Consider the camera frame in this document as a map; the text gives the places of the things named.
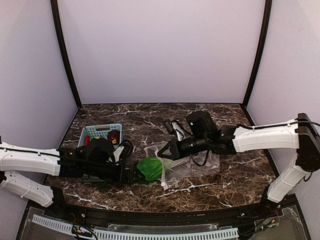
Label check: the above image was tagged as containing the clear zip top bag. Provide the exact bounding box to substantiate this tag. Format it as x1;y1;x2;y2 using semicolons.
144;141;220;190

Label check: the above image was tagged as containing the green leafy vegetable toy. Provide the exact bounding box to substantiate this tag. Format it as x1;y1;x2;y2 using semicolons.
136;156;163;184

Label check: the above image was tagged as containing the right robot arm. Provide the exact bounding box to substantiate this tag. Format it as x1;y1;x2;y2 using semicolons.
157;111;320;204

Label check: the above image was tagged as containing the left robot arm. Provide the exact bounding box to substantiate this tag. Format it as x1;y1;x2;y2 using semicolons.
0;138;145;208

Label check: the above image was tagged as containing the dark red apple toy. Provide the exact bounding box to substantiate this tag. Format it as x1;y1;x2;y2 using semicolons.
107;129;120;145

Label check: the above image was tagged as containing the red chili pepper toy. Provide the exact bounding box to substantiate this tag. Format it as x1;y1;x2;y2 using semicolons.
84;130;90;146

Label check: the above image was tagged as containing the blue plastic basket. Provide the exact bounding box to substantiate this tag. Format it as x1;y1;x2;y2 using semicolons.
77;123;124;183

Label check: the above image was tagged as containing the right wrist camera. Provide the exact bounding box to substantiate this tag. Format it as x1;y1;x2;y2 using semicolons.
163;119;191;141

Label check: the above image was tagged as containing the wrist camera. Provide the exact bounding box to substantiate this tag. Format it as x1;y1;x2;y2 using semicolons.
113;140;134;164
163;119;191;141

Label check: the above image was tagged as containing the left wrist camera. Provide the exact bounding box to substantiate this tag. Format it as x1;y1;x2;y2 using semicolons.
113;140;134;164

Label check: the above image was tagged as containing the white slotted cable duct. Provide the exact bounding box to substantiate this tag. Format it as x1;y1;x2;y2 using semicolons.
32;214;239;240

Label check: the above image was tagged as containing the black front rail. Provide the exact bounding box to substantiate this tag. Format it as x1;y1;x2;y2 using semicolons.
44;194;299;230

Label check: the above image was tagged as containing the right black frame post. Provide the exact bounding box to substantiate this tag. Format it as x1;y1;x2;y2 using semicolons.
242;0;273;109

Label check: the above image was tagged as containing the black frame post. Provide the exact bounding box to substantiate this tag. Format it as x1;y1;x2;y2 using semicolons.
242;0;273;109
50;0;82;109

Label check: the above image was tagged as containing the left black frame post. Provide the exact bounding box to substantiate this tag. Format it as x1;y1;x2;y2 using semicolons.
50;0;82;109

